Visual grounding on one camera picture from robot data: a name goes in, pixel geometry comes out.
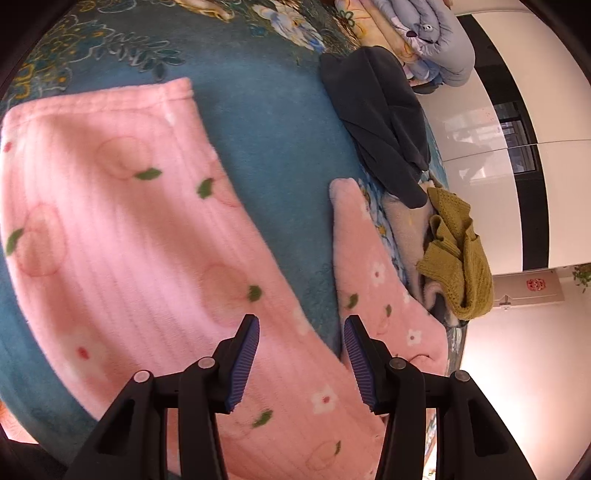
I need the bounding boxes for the folded floral quilt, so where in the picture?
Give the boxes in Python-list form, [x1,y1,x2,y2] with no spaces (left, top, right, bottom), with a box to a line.
[335,0,416,84]

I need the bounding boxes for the white glossy wardrobe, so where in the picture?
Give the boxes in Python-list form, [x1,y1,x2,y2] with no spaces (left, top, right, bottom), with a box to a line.
[413,9,591,278]

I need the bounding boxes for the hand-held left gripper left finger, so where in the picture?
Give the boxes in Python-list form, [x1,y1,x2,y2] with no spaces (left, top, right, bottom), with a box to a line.
[62,314,262,480]

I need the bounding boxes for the beige fleece garment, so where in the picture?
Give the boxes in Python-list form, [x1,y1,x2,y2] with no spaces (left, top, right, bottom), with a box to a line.
[383,191,462,324]

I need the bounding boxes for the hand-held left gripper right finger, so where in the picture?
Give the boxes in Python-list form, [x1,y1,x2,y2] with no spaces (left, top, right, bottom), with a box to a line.
[342,315,539,480]

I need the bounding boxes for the dark grey garment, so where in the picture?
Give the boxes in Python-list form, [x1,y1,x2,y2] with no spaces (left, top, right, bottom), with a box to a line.
[320,46,432,208]

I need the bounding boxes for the white air conditioner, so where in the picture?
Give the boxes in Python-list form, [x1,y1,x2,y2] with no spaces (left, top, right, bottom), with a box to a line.
[493,270,565,311]

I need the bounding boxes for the mustard yellow garment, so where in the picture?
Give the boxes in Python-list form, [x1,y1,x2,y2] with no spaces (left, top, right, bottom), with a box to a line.
[417,187,495,320]

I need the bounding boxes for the pink fleece pajama pants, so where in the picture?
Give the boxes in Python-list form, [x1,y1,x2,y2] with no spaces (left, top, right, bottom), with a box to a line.
[0,78,451,480]

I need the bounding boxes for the folded light blue quilt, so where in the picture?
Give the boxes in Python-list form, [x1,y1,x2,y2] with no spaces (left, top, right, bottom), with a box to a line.
[372,0,476,88]

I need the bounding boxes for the blue floral blanket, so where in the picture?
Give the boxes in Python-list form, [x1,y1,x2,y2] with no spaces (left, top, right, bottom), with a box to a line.
[0,0,469,444]

